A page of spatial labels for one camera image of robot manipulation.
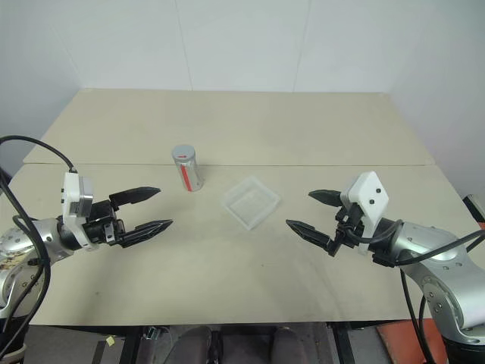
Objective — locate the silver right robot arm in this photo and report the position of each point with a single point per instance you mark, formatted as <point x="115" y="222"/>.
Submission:
<point x="447" y="273"/>

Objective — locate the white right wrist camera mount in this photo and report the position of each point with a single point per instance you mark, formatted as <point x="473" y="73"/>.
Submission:
<point x="369" y="193"/>

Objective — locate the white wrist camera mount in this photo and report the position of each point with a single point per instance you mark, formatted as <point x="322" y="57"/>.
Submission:
<point x="70" y="197"/>
<point x="369" y="193"/>

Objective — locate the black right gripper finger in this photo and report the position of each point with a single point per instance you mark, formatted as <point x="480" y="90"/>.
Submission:
<point x="312" y="233"/>
<point x="327" y="197"/>

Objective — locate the silver can with red label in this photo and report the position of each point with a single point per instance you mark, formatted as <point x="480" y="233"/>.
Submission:
<point x="194" y="176"/>

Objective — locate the dark grey rounded shape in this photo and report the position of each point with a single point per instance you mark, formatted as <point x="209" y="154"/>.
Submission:
<point x="193" y="347"/>

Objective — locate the small yellow tag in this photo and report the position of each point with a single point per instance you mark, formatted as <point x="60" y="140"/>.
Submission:
<point x="110" y="340"/>

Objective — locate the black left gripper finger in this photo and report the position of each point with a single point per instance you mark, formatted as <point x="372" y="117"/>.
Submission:
<point x="136" y="194"/>
<point x="148" y="231"/>

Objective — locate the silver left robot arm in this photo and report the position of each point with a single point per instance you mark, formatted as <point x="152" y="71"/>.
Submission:
<point x="22" y="242"/>

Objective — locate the orange floor mat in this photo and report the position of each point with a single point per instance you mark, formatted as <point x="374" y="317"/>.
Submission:
<point x="401" y="341"/>

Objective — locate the light blue plastic piece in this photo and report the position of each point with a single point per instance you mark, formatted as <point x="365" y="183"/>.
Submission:
<point x="182" y="152"/>

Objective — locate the small silver metal bracket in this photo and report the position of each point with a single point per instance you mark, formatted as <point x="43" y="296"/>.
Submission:
<point x="152" y="333"/>

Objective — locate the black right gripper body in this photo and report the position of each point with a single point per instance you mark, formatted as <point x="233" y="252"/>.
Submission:
<point x="350" y="221"/>

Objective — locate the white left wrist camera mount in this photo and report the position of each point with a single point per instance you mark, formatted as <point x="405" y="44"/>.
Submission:
<point x="70" y="197"/>

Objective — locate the clear square plastic tray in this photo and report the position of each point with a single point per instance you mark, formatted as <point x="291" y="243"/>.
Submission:
<point x="252" y="203"/>

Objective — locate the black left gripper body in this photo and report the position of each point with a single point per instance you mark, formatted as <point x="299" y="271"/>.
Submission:
<point x="102" y="227"/>

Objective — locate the black table frame leg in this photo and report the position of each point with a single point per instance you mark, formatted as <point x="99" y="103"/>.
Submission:
<point x="343" y="345"/>
<point x="130" y="347"/>

